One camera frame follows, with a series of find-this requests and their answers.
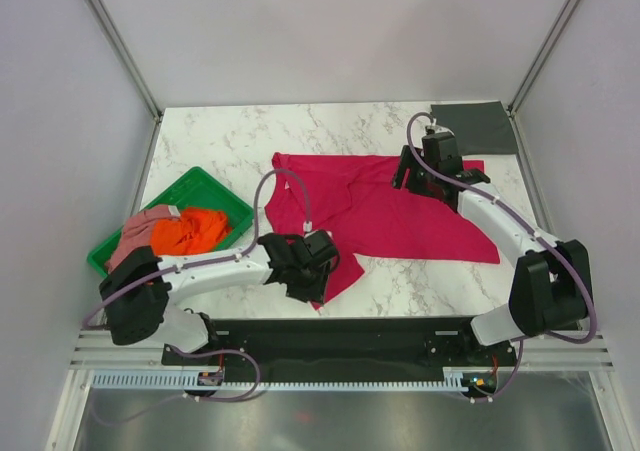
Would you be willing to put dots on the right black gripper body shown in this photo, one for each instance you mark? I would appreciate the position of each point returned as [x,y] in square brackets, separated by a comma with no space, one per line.
[420,181]

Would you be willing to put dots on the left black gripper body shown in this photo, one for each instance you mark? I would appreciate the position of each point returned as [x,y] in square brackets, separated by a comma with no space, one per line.
[311,286]

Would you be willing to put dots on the magenta t-shirt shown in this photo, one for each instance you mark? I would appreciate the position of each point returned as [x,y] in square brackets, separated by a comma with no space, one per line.
[351,197]

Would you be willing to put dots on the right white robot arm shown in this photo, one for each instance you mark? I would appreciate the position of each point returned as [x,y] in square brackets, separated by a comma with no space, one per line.
[551,291]

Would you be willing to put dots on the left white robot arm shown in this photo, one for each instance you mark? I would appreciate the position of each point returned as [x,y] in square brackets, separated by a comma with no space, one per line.
[142,295]

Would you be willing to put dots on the dark grey folded cloth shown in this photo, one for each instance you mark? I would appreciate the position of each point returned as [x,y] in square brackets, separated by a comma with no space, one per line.
[479,128]

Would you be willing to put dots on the orange t-shirt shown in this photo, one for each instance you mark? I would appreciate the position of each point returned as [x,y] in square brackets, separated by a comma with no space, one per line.
[194,231]

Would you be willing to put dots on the green plastic tray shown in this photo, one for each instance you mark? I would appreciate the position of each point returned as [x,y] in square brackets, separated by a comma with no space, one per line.
[195,188]

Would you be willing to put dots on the dusty pink t-shirt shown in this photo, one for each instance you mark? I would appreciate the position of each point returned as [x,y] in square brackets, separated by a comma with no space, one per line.
[137,231]

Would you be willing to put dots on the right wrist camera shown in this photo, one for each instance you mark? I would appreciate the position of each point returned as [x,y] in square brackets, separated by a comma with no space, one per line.
[438,145]

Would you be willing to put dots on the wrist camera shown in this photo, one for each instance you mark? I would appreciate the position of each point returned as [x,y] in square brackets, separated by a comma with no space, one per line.
[320,248]
[438,145]

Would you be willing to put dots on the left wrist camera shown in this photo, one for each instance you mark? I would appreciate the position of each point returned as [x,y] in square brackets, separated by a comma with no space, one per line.
[320,248]

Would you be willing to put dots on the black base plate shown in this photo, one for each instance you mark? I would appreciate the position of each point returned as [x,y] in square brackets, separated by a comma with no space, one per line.
[408,347]

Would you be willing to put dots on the white slotted cable duct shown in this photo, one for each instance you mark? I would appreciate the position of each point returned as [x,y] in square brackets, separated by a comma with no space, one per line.
[201,380]

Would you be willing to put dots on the aluminium rail profile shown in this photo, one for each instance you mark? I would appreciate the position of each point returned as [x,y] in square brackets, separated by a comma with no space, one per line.
[94,350]

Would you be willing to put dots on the right aluminium frame post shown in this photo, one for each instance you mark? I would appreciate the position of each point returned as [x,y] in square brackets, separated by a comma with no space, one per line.
[558,27]

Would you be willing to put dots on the aluminium frame post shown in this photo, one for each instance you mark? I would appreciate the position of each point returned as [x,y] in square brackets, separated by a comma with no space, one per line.
[109,28]
[558,27]

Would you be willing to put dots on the left aluminium frame post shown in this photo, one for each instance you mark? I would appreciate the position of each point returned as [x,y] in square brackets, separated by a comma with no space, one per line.
[109,28]

